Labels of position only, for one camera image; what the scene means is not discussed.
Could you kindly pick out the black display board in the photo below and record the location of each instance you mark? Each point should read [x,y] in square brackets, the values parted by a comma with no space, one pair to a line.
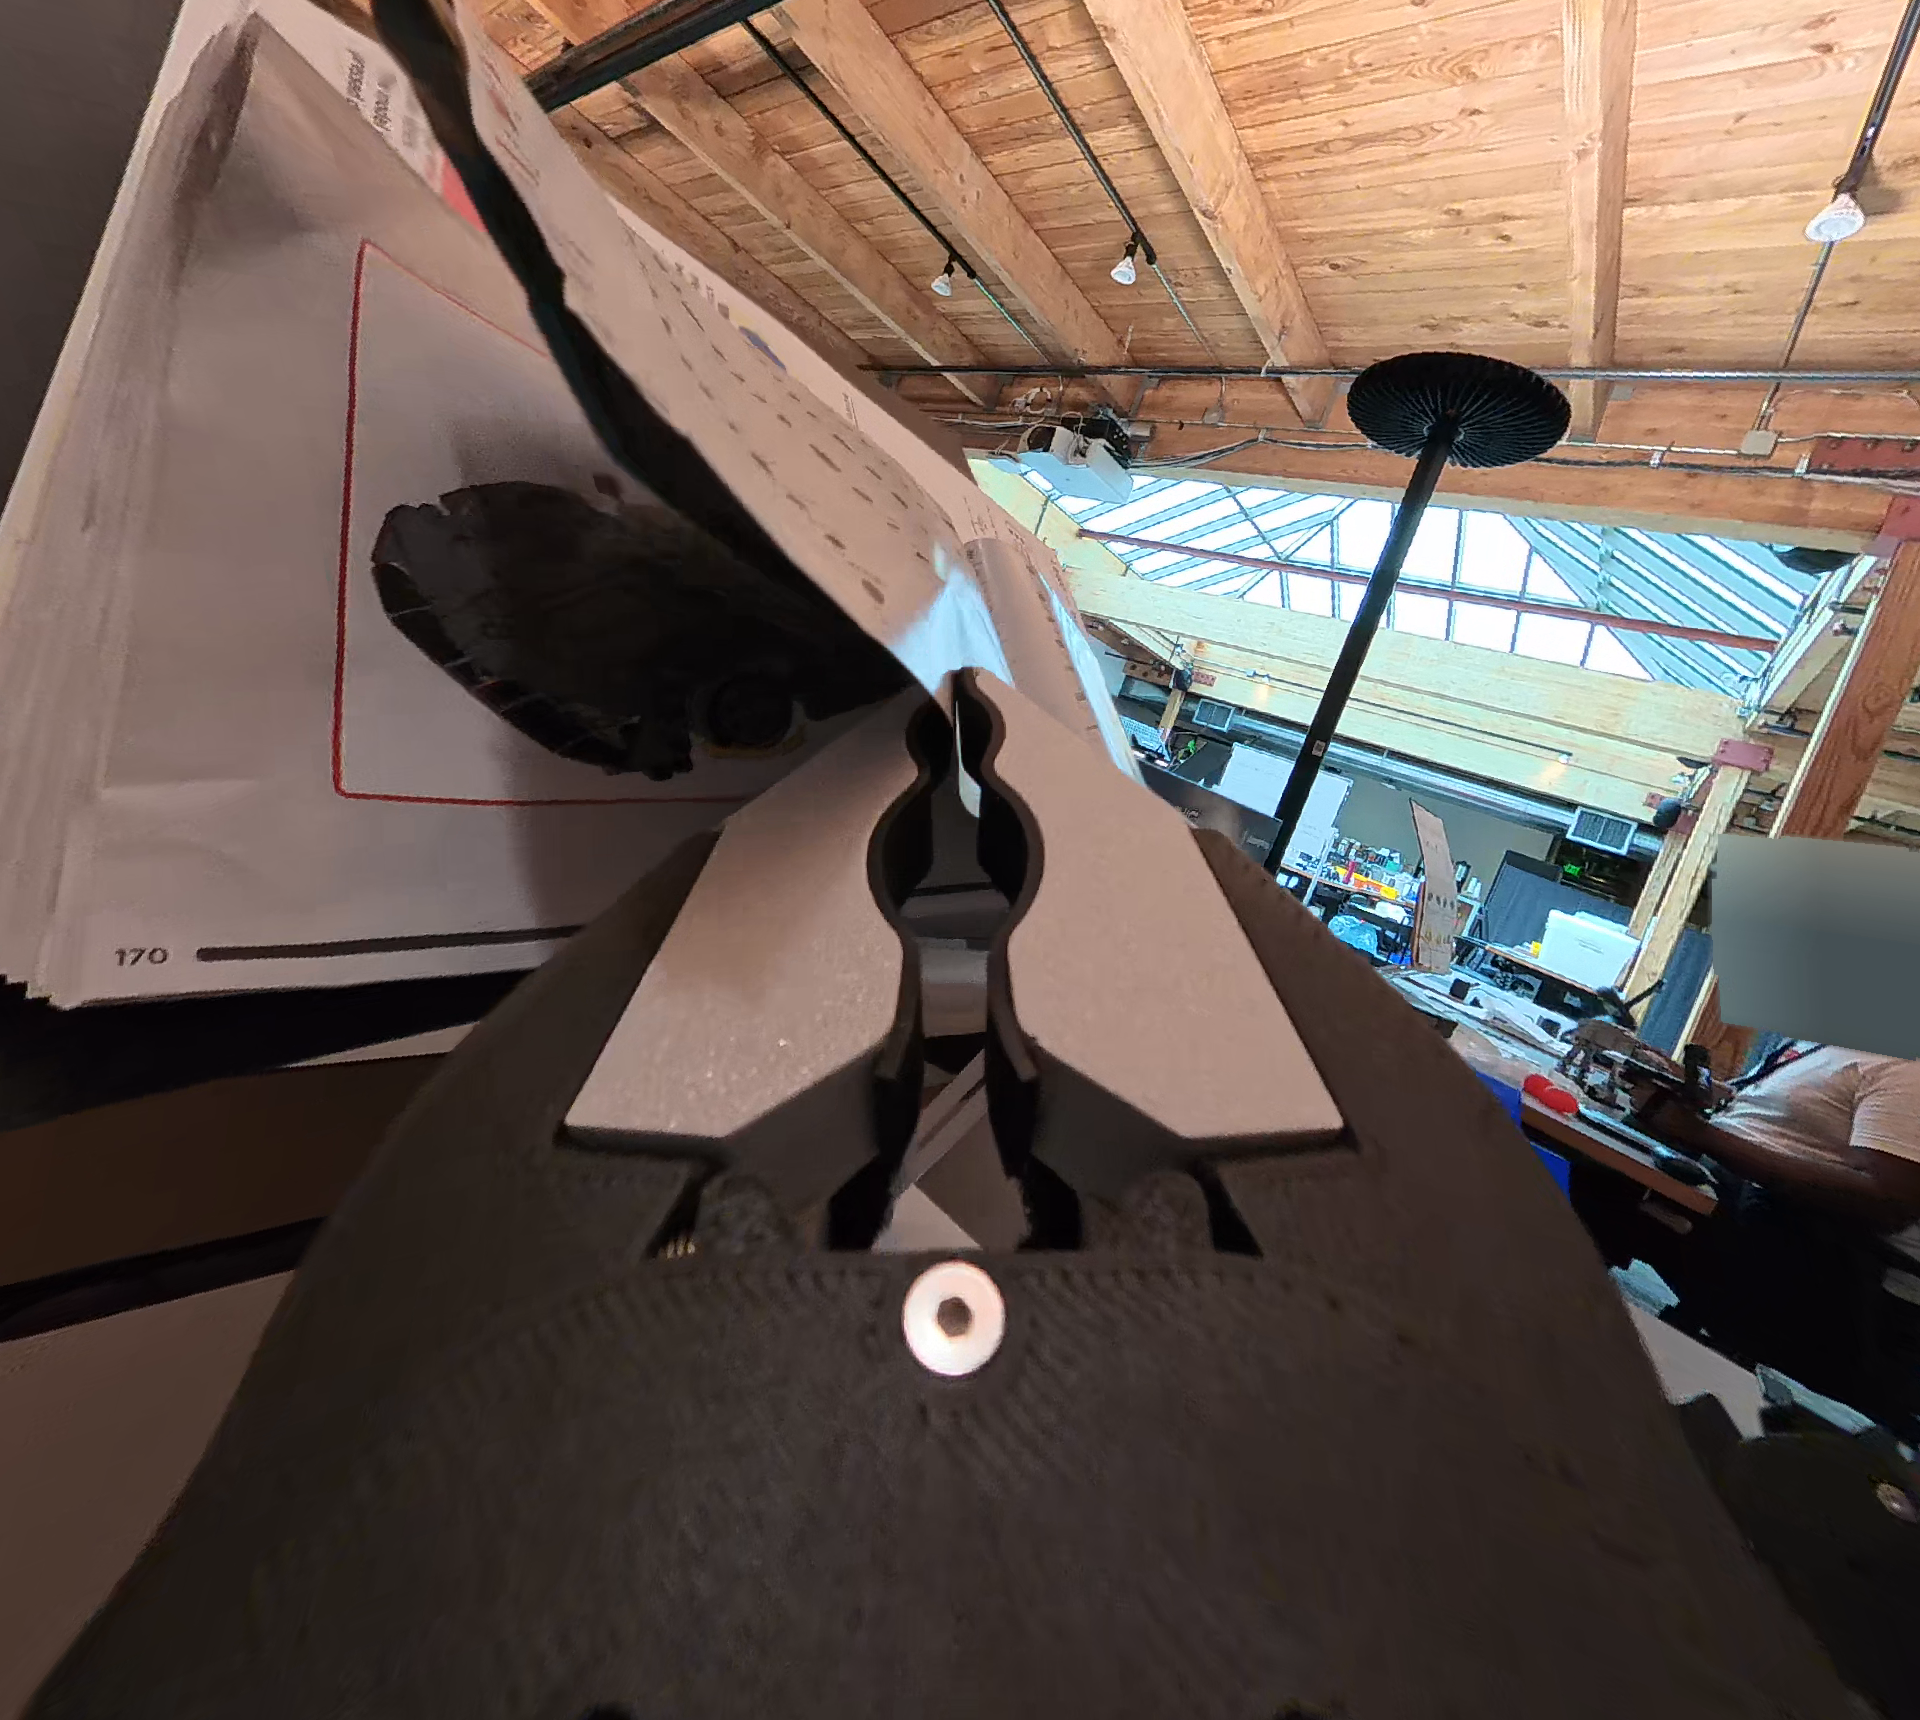
[74,175]

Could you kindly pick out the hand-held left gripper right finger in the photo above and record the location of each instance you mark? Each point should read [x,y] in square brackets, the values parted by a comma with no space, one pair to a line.
[1170,1001]

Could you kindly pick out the instruction book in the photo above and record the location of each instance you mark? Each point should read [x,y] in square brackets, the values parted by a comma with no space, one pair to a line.
[224,551]

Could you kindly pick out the black monitor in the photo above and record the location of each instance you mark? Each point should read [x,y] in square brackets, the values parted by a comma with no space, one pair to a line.
[1518,894]

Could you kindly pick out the wooden post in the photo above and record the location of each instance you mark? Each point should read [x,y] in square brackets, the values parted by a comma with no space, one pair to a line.
[1861,701]
[1688,865]

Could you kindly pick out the person's dark jacket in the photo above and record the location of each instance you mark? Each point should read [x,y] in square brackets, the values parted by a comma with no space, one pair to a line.
[1814,1570]

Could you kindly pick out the black steel pole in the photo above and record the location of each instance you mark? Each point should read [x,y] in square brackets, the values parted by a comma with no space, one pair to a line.
[1395,551]

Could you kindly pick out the red plastic discs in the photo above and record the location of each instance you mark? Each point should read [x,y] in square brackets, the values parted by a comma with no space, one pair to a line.
[1548,1092]

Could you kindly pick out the ceiling spot lamp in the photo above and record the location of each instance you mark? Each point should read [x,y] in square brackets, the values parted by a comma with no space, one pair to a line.
[942,282]
[1833,219]
[1124,267]

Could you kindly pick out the dark toy model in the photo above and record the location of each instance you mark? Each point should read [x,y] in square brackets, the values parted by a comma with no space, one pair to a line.
[1635,1068]

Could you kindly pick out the white ceiling unit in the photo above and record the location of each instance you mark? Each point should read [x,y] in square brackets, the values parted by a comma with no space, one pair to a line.
[1073,461]

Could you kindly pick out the white book stand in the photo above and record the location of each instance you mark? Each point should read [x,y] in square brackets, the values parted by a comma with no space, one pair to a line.
[953,979]

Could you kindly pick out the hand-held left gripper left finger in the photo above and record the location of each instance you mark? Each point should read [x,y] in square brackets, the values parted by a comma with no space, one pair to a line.
[734,1001]

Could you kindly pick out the brown cardboard sign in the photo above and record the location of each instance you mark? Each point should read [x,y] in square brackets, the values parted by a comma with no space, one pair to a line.
[1437,880]

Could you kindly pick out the white whiteboard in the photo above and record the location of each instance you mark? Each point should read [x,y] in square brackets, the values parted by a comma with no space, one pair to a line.
[1320,820]

